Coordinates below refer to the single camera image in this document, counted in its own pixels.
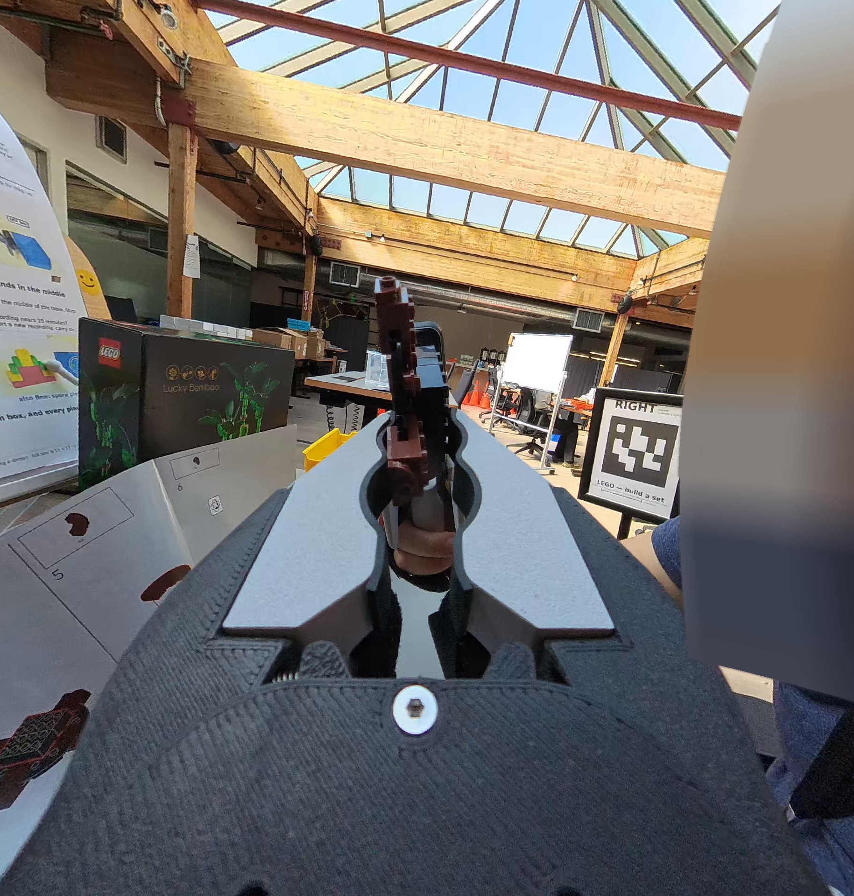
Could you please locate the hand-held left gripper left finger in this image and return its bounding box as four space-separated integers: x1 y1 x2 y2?
222 413 400 658

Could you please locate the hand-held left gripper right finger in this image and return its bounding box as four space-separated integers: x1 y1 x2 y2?
451 412 617 652

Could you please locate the brown brick model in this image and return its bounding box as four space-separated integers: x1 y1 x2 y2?
373 275 438 508

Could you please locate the office desk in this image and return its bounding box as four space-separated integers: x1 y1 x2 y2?
304 370 463 431

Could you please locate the person's right hand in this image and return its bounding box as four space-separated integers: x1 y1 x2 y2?
390 521 457 592

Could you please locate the whiteboard on wheels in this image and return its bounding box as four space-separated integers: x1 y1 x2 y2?
488 332 576 471

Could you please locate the black office chair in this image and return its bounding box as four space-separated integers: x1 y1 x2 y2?
505 387 550 457

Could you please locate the yellow plastic bin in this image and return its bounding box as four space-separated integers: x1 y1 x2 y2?
302 427 359 473

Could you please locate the framed marker sign on stand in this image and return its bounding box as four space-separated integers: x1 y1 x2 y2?
577 386 684 541

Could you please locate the cardboard box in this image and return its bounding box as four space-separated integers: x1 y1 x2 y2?
253 328 309 359

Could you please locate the dark plant-print box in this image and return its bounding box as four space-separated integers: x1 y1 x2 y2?
77 317 296 492

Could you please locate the wooden poster board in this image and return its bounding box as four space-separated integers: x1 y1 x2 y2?
64 237 114 323

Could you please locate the instruction poster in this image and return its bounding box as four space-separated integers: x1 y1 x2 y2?
0 90 89 491

